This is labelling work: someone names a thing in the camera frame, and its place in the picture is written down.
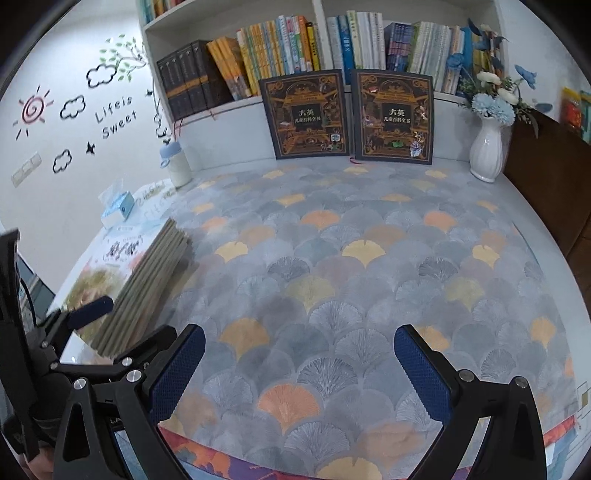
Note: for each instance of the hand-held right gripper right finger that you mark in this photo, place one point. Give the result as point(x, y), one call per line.
point(422, 374)

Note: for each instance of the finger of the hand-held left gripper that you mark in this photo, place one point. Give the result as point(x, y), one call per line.
point(87, 309)
point(147, 344)

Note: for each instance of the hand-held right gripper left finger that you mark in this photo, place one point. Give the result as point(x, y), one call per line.
point(178, 374)

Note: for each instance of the stack of thin books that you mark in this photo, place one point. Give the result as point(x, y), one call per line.
point(147, 286)

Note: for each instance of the row of shelf books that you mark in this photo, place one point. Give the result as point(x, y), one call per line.
point(401, 50)
point(157, 8)
point(240, 64)

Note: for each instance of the colourful upright books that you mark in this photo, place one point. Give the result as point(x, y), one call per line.
point(575, 113)

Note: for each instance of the dark screen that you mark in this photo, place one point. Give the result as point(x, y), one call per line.
point(37, 286)

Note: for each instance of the blue tissue pack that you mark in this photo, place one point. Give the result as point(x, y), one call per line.
point(117, 205)

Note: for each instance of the fan-print table mat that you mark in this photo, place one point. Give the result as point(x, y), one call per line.
point(369, 277)

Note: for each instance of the white bottle blue lid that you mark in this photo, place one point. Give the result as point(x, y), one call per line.
point(178, 166)

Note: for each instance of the red spiral sun decal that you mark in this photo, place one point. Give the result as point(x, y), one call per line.
point(32, 109)

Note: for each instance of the white bookshelf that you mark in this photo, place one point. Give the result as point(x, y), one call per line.
point(221, 134)

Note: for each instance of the white ribbed vase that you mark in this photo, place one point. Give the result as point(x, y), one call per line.
point(487, 147)

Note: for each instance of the brown wooden cabinet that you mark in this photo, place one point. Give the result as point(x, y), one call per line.
point(549, 175)

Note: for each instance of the dark ornate encyclopedia book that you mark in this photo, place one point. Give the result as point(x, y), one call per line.
point(302, 115)
point(392, 117)

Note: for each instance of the white wall switch panel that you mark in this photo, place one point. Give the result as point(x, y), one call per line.
point(25, 169)

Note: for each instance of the black star wall decal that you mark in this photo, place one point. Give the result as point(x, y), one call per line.
point(90, 147)

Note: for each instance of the hanging house wall decal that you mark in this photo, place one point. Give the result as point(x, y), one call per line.
point(162, 129)

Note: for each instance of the tree branch wall decal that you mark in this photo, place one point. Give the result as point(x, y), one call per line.
point(131, 55)

